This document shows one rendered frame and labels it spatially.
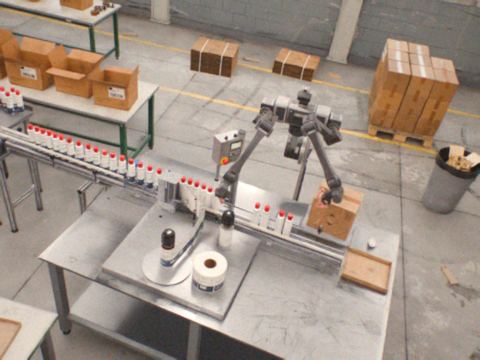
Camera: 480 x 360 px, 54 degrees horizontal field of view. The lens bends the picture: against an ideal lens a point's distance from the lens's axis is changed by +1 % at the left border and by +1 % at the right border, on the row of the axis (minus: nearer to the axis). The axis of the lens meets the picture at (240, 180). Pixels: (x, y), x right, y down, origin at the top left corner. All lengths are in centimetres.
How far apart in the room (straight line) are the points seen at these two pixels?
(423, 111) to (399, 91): 40
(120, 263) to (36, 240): 159
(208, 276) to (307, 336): 66
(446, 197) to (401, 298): 139
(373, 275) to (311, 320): 60
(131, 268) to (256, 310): 79
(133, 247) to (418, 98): 424
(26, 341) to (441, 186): 405
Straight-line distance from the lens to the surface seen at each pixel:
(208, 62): 713
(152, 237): 313
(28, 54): 520
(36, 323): 291
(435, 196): 535
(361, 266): 330
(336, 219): 331
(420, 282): 462
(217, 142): 301
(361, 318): 303
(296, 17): 829
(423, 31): 830
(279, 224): 317
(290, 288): 302
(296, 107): 340
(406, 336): 418
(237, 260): 303
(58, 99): 481
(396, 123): 637
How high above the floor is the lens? 313
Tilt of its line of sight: 38 degrees down
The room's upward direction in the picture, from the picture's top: 9 degrees clockwise
